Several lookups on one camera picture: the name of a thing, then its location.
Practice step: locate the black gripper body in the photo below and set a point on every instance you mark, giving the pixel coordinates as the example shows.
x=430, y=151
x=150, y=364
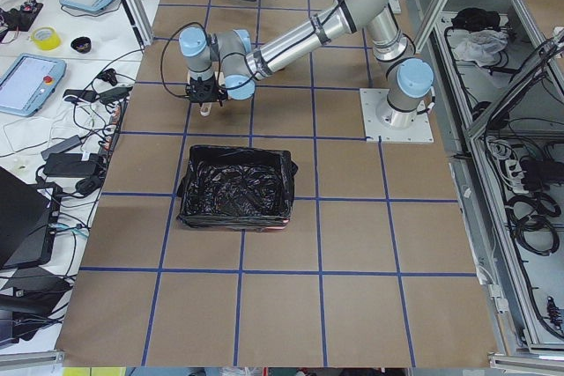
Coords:
x=213, y=86

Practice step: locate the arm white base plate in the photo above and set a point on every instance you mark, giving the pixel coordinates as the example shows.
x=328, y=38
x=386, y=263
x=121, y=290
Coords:
x=384, y=124

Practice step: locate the near blue teach pendant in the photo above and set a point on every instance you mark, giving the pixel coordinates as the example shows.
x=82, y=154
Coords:
x=28, y=83

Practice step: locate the yellow tape roll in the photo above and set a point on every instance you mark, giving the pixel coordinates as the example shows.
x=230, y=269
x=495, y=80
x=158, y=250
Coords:
x=46, y=38

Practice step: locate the black cloth bundle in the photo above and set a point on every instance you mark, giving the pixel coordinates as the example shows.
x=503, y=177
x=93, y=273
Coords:
x=476, y=19

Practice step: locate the black laptop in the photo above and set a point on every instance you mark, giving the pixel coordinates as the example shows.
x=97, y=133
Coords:
x=28, y=213

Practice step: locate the white plastic dustpan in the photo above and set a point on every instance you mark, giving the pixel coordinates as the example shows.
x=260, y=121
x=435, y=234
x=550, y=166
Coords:
x=206, y=108

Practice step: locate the crumpled white cloth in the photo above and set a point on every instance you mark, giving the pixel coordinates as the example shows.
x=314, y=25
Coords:
x=481, y=47

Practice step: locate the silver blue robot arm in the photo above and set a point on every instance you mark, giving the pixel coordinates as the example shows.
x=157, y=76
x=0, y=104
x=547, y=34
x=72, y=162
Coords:
x=224, y=66

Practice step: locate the black power adapter brick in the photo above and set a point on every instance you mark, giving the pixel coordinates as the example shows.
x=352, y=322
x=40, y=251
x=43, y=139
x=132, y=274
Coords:
x=72, y=165

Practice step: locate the pink bin with black liner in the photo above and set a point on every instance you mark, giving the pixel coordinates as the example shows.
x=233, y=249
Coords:
x=239, y=188

